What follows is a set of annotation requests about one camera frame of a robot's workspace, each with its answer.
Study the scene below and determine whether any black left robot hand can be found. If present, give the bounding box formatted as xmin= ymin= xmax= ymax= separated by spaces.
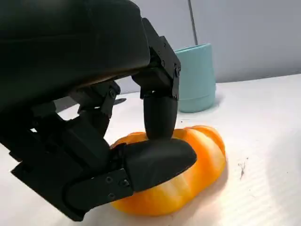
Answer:
xmin=0 ymin=0 xmax=197 ymax=222

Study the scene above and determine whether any orange and white toy bread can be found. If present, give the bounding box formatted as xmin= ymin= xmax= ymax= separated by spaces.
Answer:
xmin=110 ymin=125 xmax=227 ymax=217

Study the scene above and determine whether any pale green mug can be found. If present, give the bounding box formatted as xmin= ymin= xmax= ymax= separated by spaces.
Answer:
xmin=174 ymin=43 xmax=216 ymax=113

